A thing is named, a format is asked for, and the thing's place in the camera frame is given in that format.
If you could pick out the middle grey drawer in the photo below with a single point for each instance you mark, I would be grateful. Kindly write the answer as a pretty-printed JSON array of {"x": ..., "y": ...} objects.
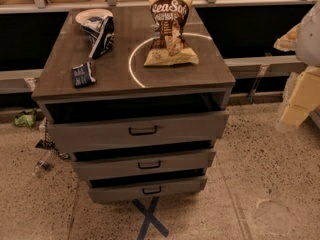
[{"x": 144, "y": 164}]

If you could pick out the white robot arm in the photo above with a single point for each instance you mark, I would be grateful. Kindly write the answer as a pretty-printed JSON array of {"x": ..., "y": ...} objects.
[{"x": 308, "y": 41}]

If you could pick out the brown sea salt chip bag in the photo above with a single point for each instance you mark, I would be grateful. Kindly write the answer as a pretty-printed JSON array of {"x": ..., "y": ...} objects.
[{"x": 169, "y": 46}]

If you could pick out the grey drawer cabinet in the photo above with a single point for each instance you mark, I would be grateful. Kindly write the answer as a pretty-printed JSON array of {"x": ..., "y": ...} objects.
[{"x": 126, "y": 88}]

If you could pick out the top grey drawer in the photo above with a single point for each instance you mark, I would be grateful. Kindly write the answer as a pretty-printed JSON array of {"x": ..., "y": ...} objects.
[{"x": 138, "y": 132}]

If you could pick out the small blue snack packet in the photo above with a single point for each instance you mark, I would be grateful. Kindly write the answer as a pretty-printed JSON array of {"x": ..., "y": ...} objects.
[{"x": 82, "y": 75}]

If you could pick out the blue tape cross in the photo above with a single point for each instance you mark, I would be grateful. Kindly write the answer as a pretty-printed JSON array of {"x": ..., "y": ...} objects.
[{"x": 149, "y": 218}]

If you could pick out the bottom grey drawer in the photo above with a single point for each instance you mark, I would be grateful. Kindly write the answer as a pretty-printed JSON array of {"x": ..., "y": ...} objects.
[{"x": 143, "y": 190}]

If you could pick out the blue chip bag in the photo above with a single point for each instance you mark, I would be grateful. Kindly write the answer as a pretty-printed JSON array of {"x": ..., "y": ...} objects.
[{"x": 100, "y": 32}]

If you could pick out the plastic bottle on floor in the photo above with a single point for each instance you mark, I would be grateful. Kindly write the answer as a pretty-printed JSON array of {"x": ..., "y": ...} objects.
[{"x": 41, "y": 167}]

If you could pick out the green crumpled wrapper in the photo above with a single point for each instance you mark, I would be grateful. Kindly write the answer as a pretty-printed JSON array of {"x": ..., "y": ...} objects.
[{"x": 25, "y": 119}]

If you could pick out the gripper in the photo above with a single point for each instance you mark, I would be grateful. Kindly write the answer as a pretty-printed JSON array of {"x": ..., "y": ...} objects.
[{"x": 309, "y": 40}]

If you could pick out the grey drawer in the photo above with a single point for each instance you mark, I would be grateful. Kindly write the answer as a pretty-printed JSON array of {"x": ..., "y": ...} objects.
[
  {"x": 138, "y": 132},
  {"x": 143, "y": 190},
  {"x": 144, "y": 164}
]

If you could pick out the white bowl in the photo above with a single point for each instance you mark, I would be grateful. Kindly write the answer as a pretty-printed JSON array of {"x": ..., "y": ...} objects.
[{"x": 83, "y": 16}]

